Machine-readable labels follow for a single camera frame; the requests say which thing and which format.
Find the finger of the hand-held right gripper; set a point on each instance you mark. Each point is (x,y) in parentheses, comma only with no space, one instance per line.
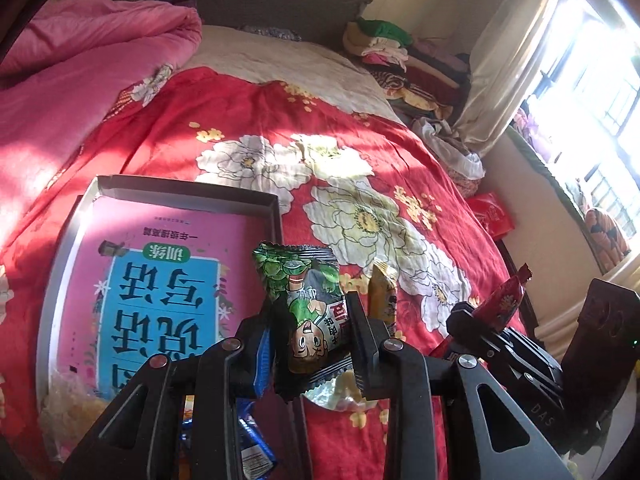
(470,322)

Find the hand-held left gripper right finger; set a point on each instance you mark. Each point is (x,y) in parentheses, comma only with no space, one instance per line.
(361,355)

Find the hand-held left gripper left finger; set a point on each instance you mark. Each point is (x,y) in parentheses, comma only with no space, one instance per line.
(262,360)

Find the red sausage stick packet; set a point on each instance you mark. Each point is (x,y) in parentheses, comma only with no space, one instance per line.
(505,300)

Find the green snack packet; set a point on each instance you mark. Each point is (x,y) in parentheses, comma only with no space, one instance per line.
(305,300)

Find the grey box lid pink print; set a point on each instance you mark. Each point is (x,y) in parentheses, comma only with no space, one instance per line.
(150,240)

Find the clear printed snack packet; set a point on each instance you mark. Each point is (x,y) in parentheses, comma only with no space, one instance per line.
(70,410)

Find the clear wrapped yellow pastry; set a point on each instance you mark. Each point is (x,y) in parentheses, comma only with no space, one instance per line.
(330,395)

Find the yellow-brown snack packet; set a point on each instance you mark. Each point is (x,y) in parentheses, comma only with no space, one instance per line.
(382,295)

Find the blue candy packet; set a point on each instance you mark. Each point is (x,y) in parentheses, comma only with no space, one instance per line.
(255,450)

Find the red plastic bag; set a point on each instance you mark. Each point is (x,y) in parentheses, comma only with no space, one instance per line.
(492,215)

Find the floral fabric bag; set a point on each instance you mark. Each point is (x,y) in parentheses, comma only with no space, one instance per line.
(467,187)

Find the white plastic bag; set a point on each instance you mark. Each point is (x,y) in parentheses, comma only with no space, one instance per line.
(465,162)

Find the window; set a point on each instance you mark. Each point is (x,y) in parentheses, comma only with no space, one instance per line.
(600,85)

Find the red floral blanket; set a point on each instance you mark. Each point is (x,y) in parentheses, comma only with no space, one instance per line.
(250,115)

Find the stack of folded clothes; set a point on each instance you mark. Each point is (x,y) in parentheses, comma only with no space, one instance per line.
(425,75)

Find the white curtain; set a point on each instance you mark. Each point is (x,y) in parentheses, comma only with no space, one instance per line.
(510,60)

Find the beige bed sheet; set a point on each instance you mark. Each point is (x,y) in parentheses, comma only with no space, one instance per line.
(280,65)

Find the dark patterned cloth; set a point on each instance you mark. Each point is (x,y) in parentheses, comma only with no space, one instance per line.
(270,33)

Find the pink quilt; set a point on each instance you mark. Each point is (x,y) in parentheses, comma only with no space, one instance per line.
(75,85)

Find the grey bed headboard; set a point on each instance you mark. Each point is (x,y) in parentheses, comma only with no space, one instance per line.
(275,0)

